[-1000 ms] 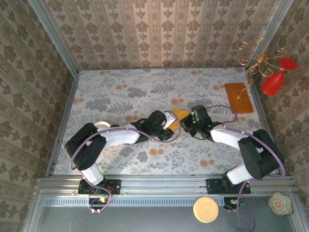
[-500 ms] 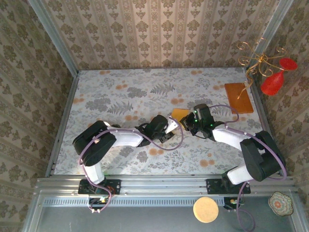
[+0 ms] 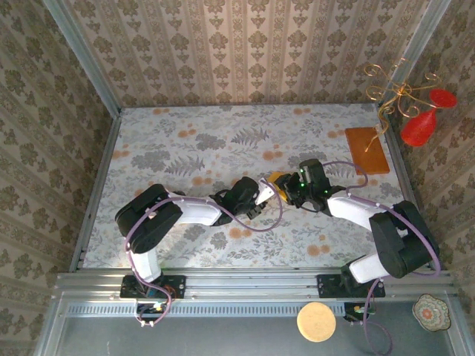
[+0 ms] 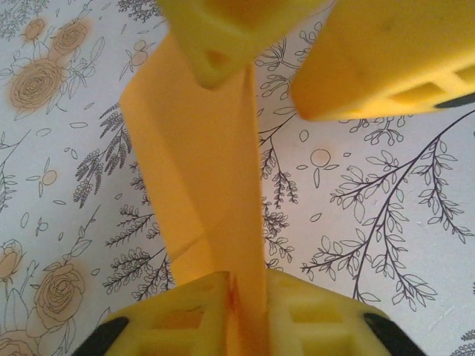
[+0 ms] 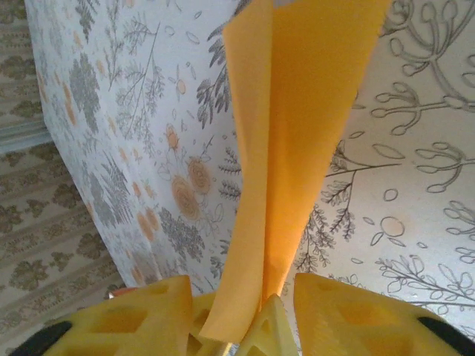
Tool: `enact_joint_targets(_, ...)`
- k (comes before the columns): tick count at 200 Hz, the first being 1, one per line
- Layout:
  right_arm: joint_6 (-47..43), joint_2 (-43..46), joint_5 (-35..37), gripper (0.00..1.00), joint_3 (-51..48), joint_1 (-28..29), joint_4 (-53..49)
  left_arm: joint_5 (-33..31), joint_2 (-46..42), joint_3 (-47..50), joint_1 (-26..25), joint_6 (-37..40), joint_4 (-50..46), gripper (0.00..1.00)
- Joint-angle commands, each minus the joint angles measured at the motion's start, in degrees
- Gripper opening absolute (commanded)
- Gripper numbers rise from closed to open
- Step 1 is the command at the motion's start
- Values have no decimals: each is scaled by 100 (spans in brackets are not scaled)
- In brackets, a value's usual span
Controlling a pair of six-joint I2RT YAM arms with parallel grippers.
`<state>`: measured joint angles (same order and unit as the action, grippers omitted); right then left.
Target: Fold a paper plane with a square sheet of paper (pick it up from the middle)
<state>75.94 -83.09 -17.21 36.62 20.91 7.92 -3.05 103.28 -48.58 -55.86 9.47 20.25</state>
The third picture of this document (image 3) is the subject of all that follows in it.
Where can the small controller board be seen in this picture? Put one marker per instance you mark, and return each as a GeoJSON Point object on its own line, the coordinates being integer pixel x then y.
{"type": "Point", "coordinates": [358, 310]}
{"type": "Point", "coordinates": [150, 308]}

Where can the round cork coaster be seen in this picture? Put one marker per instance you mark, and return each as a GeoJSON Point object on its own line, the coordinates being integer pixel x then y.
{"type": "Point", "coordinates": [316, 322]}

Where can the aluminium table side rail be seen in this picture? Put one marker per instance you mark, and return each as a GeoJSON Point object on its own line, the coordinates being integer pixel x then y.
{"type": "Point", "coordinates": [407, 185]}
{"type": "Point", "coordinates": [101, 167]}

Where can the aluminium corner post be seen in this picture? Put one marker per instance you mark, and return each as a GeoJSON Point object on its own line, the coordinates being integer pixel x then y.
{"type": "Point", "coordinates": [83, 55]}
{"type": "Point", "coordinates": [421, 37]}

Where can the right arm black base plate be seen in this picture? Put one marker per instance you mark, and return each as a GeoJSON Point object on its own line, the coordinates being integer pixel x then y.
{"type": "Point", "coordinates": [326, 285]}

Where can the orange square paper sheet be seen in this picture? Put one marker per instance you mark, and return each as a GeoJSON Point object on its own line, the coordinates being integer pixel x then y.
{"type": "Point", "coordinates": [276, 177]}

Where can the red wine glass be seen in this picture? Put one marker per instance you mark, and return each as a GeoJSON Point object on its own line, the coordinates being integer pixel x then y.
{"type": "Point", "coordinates": [419, 128]}

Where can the wide aluminium base rail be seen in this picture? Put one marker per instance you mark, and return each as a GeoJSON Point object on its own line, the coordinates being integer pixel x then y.
{"type": "Point", "coordinates": [252, 283]}

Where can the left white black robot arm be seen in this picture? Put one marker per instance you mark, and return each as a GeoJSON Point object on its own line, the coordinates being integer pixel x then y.
{"type": "Point", "coordinates": [148, 265]}

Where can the small patterned dish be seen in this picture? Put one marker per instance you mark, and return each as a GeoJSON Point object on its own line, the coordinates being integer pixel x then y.
{"type": "Point", "coordinates": [431, 313]}

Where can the brown wooden board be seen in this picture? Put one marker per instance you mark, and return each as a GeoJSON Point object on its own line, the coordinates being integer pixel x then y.
{"type": "Point", "coordinates": [365, 142]}

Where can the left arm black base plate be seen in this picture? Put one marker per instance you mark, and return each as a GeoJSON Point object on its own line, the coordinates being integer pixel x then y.
{"type": "Point", "coordinates": [178, 287]}

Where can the floral table cover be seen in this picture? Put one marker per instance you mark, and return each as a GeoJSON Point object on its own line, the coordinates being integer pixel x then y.
{"type": "Point", "coordinates": [208, 118]}

